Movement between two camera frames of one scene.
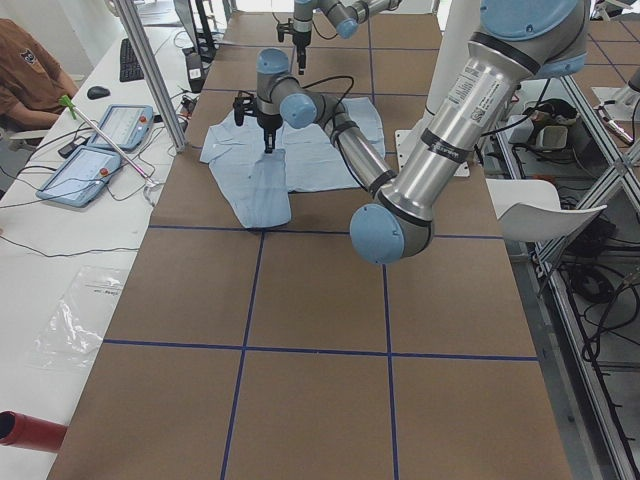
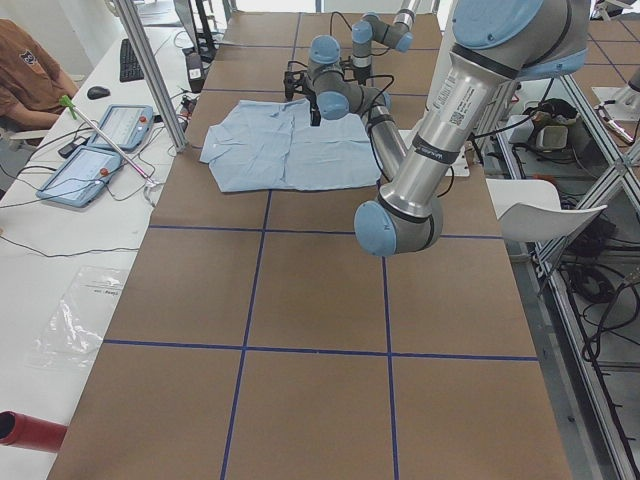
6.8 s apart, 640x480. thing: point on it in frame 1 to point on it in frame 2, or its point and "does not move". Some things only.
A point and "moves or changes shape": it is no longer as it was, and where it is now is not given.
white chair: [529, 210] does not move
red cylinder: [21, 430] does not move
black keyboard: [130, 64] does not move
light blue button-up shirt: [259, 182] moves or changes shape
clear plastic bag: [70, 336] does not move
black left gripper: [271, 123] to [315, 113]
